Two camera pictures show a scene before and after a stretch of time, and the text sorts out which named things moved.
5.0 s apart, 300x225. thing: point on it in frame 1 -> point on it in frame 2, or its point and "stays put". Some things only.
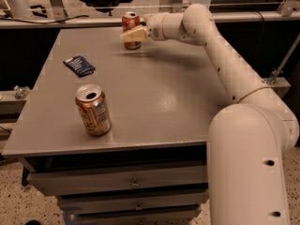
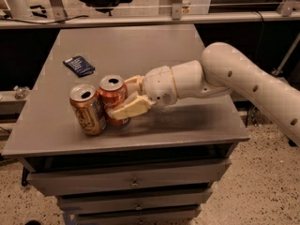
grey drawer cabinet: [148, 167] stays put
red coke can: [130, 21] -> [112, 89]
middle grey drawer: [97, 202] stays put
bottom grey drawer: [147, 218] stays put
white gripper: [154, 26] -> [158, 84]
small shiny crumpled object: [21, 92] stays put
